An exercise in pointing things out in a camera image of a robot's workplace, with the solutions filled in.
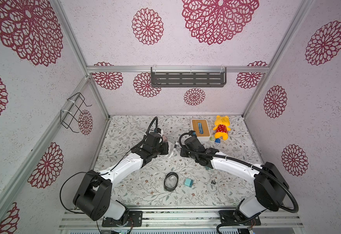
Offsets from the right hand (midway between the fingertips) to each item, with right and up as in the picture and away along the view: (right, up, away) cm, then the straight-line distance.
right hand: (180, 146), depth 86 cm
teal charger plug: (+5, -20, -2) cm, 21 cm away
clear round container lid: (-5, -4, 0) cm, 6 cm away
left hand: (-7, 0, 0) cm, 7 cm away
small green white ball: (+24, +3, +20) cm, 32 cm away
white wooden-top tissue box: (+17, +12, +23) cm, 31 cm away
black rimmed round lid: (-6, -21, +1) cm, 22 cm away
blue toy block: (+29, +2, +20) cm, 35 cm away
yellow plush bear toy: (+32, +12, +20) cm, 39 cm away
